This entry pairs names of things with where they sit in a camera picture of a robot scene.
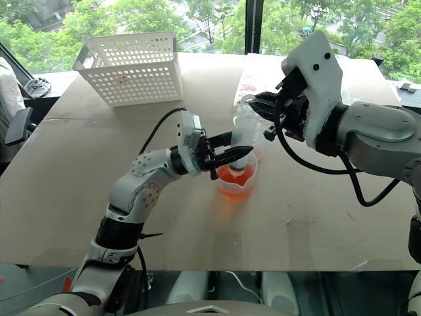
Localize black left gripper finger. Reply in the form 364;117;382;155
207;131;235;148
212;145;255;169

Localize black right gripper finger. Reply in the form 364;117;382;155
253;91;282;104
247;98;280;123

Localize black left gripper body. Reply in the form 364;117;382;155
194;128;220;181

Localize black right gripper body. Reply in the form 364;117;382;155
264;67;312;143

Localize clear plastic bottle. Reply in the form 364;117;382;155
232;94;262;174

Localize clear plastic cup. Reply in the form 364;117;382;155
251;122;267;163

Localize clear cup with red liquid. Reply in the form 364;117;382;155
216;145;260;200

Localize clear plastic bag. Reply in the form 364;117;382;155
232;54;359;111

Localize white perforated plastic basket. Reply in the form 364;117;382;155
72;30;184;109

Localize white rounded robot leg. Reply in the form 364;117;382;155
261;271;301;316
166;270;211;305

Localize grey robot torso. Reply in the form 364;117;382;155
126;298;280;316

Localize black chair armrest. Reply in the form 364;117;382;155
4;106;36;147

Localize person in white clothing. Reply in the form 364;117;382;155
0;56;26;165

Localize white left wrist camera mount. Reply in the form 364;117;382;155
176;110;202;175

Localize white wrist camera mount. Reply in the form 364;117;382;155
285;30;343;149
176;110;202;175

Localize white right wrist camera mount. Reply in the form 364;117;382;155
285;30;343;149

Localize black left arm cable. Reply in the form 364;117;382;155
139;107;187;156

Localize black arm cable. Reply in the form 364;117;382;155
139;107;187;156
273;97;401;207

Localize black window frame post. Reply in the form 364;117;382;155
245;0;264;55

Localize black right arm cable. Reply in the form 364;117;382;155
273;97;401;207

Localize thin white cable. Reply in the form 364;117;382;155
226;270;264;305

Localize black cables on side table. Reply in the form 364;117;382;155
23;77;53;99

